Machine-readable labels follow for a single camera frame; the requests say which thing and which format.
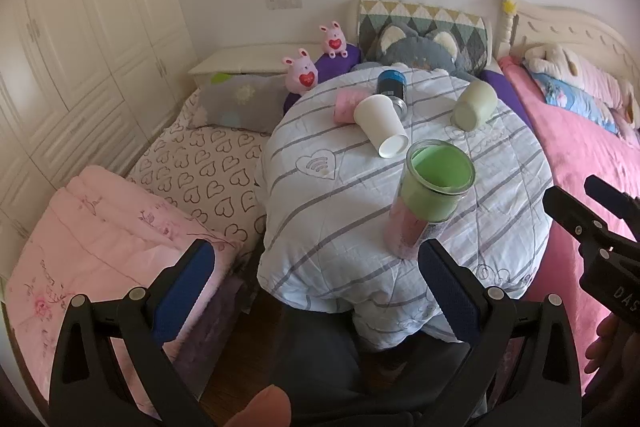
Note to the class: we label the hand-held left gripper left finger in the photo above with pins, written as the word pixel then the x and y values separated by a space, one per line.
pixel 184 293

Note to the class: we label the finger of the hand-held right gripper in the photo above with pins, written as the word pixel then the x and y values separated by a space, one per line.
pixel 570 217
pixel 617 202

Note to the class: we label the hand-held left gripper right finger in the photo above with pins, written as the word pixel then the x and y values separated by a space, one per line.
pixel 449 294

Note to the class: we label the tall glass cup green lining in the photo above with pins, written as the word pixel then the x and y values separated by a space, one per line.
pixel 427 199

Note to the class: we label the white paper cup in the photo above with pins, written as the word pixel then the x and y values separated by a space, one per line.
pixel 382 124

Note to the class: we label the pink cup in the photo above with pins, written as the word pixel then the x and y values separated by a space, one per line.
pixel 347 107

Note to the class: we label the person's right hand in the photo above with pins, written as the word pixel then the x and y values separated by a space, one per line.
pixel 605 342

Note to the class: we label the person's left hand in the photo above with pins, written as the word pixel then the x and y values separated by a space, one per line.
pixel 265 409

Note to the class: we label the pink bed cover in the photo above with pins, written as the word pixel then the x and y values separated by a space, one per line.
pixel 575 147

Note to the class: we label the pink floral folded quilt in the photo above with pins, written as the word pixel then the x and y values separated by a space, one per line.
pixel 100 247

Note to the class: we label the blue floral pillow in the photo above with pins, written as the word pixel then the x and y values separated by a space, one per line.
pixel 575 99

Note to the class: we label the heart print bed sheet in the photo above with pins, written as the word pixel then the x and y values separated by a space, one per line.
pixel 200 167

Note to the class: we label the purple cloth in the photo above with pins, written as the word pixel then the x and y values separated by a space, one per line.
pixel 502 92

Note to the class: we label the pale green mug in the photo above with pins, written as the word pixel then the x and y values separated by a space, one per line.
pixel 475 104

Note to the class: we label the white grey striped blanket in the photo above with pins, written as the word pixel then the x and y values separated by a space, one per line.
pixel 330 207

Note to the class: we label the person's dark trousers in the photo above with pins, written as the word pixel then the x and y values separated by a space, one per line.
pixel 320 367

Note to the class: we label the white plush toy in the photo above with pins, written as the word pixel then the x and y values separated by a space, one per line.
pixel 565 62

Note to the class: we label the cream wooden headboard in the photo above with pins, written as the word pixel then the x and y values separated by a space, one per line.
pixel 560 24

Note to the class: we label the grey flower pillow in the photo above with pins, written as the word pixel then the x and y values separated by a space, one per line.
pixel 245 102

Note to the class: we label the dark blue can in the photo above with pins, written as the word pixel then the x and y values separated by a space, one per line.
pixel 391 84

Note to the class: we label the grey cat plush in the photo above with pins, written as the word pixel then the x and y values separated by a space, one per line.
pixel 415 49

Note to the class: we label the white bedside cabinet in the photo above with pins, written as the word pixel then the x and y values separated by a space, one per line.
pixel 250 57

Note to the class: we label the pink bunny toy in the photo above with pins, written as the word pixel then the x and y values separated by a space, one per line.
pixel 301 74
pixel 334 41

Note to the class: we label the diamond pattern cushion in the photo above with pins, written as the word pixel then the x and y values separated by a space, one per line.
pixel 425 14

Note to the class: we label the purple cushion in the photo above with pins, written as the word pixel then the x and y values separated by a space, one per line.
pixel 327 67

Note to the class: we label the white wardrobe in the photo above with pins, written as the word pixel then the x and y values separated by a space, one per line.
pixel 85 32

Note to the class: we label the white wall socket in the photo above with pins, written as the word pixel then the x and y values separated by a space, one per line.
pixel 284 2

